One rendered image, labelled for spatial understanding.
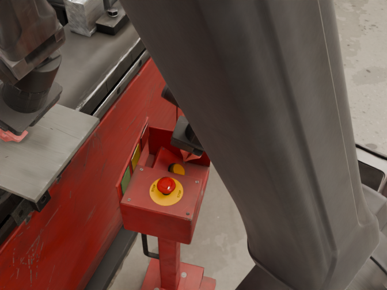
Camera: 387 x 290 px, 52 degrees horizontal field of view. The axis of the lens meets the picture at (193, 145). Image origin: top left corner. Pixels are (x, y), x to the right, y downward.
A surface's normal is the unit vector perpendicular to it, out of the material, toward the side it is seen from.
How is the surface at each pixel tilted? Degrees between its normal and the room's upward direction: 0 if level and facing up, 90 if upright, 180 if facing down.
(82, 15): 90
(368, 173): 0
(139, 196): 0
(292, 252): 99
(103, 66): 0
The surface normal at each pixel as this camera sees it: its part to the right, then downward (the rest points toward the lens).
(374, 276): 0.23, -0.15
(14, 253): 0.92, 0.32
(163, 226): -0.24, 0.74
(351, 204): 0.64, 0.36
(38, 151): 0.04, -0.64
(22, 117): 0.49, -0.41
